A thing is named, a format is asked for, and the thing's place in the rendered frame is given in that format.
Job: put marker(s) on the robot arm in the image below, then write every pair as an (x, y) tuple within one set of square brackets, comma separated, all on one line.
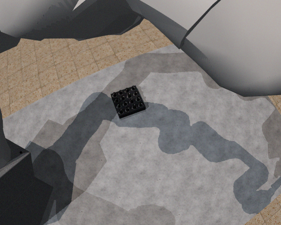
[(236, 42)]

